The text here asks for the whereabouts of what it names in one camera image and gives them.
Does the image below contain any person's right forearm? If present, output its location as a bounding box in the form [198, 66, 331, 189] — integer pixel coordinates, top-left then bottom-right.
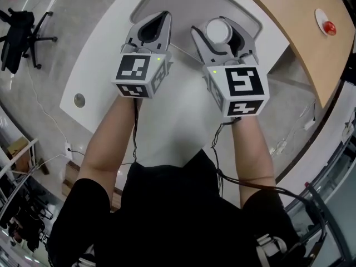
[229, 116, 276, 209]

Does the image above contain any white metal rack frame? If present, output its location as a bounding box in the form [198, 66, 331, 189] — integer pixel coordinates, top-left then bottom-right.
[0, 137, 39, 219]

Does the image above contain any red round fruit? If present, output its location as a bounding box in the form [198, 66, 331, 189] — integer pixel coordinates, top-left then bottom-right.
[322, 21, 338, 36]

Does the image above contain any black office chair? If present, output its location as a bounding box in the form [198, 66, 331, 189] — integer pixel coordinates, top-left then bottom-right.
[0, 7, 58, 73]

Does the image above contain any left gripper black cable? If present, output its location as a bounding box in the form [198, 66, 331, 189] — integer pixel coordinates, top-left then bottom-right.
[132, 97, 140, 165]

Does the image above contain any person's left forearm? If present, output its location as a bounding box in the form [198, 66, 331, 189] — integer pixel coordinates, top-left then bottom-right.
[78, 95, 140, 204]

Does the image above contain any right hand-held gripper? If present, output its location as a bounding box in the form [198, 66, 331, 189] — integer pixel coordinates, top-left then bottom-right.
[190, 16, 270, 118]

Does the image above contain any person's white shoe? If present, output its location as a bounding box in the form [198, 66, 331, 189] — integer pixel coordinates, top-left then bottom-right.
[72, 245, 96, 267]
[255, 233, 289, 267]

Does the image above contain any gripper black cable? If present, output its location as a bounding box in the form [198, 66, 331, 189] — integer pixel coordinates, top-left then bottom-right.
[210, 116, 328, 246]
[132, 97, 140, 165]

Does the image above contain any white cup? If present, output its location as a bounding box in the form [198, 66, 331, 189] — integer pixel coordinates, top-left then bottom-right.
[205, 17, 233, 46]

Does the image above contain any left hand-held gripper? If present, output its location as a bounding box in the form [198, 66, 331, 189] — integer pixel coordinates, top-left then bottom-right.
[111, 10, 174, 98]

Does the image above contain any white rectangular dish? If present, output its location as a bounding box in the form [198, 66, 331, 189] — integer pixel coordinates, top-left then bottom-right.
[128, 0, 263, 66]

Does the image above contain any small round white plate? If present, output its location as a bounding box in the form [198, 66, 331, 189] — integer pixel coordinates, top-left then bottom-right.
[314, 8, 334, 35]

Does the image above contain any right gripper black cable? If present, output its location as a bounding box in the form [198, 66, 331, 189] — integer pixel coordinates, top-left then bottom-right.
[210, 116, 328, 246]

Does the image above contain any grey round cable grommet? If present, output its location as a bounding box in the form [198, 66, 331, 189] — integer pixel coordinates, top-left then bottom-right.
[73, 93, 86, 108]

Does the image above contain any cardboard box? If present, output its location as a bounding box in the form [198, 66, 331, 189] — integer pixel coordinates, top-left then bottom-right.
[6, 136, 31, 172]

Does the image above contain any long white floor cable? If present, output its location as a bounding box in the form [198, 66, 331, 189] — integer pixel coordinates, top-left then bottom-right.
[26, 61, 69, 146]

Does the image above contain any person's black clothing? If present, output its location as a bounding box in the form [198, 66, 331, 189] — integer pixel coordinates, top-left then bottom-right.
[46, 149, 306, 267]

